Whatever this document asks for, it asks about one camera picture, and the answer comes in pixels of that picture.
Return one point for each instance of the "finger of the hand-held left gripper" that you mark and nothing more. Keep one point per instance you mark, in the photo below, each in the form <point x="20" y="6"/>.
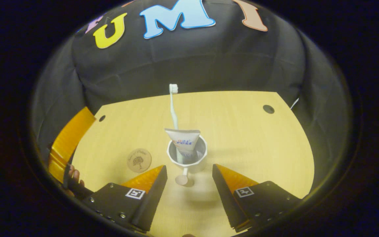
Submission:
<point x="67" y="141"/>

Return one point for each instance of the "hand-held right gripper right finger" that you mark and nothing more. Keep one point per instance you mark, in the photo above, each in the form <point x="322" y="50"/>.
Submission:
<point x="229" y="200"/>

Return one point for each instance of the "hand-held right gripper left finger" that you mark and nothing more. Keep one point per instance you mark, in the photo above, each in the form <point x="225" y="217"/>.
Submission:
<point x="143" y="207"/>

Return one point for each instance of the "round wooden coaster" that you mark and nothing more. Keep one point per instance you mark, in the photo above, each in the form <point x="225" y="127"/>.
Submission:
<point x="139" y="160"/>

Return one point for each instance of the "white toothpaste tube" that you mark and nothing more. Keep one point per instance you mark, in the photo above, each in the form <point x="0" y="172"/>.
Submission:
<point x="184" y="141"/>

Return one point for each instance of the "white toothbrush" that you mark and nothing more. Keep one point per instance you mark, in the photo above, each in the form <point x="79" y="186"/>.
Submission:
<point x="173" y="105"/>

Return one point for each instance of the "wooden desktop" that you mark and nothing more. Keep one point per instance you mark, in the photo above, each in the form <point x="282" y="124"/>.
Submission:
<point x="258" y="148"/>

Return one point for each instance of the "black desk grommet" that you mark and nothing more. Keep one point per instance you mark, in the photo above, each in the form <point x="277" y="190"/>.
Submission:
<point x="268" y="109"/>
<point x="102" y="118"/>

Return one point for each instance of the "black backdrop cloth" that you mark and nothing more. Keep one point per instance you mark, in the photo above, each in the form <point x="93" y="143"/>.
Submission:
<point x="192" y="59"/>

